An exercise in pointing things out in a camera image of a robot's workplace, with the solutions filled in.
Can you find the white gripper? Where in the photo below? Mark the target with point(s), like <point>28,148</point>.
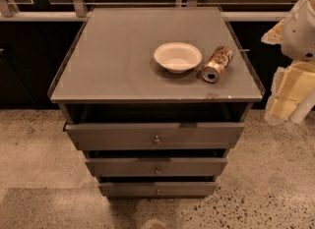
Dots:
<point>299,34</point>

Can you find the grey bottom drawer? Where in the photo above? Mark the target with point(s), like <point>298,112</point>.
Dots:
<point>158,189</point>

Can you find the grey drawer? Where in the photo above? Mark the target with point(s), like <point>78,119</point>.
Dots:
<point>146,136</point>
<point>158,189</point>
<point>155,167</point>

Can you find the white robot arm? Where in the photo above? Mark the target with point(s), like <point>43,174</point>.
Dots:
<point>299,32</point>

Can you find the grey drawer cabinet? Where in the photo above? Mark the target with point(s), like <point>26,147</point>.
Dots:
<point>111,76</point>

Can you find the grey middle drawer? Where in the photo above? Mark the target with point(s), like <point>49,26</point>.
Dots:
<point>155,167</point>

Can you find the grey top drawer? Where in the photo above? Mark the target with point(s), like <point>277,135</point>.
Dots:
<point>146,136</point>

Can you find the crushed gold soda can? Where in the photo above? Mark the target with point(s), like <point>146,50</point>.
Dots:
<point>213,68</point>

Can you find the white floor pipe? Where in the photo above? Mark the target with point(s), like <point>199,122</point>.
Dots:
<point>303,108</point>

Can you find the white paper bowl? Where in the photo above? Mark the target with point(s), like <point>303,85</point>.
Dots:
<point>178,57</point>

